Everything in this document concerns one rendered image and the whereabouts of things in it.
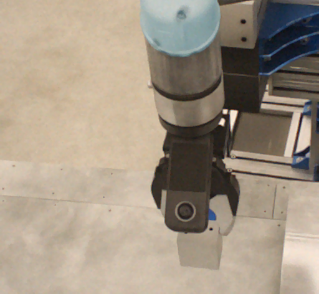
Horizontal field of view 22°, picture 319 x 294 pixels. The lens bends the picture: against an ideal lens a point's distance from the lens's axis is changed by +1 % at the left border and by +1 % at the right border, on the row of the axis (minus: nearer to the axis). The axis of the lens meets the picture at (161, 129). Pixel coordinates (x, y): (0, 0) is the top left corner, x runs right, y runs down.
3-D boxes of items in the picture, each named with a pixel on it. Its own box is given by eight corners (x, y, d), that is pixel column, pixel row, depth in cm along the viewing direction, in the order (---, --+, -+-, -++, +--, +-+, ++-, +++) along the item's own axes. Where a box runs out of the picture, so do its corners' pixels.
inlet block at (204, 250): (195, 186, 113) (193, 160, 110) (232, 189, 112) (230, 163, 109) (179, 266, 105) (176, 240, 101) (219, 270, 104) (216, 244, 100)
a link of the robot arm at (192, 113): (217, 103, 83) (139, 99, 85) (219, 134, 86) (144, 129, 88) (227, 53, 88) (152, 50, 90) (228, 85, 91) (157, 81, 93)
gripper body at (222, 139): (234, 147, 101) (230, 75, 92) (225, 202, 95) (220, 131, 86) (173, 142, 102) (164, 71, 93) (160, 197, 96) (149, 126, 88)
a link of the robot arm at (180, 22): (212, -44, 81) (224, 10, 75) (217, 42, 89) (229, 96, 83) (132, -33, 81) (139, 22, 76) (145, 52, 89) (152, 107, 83)
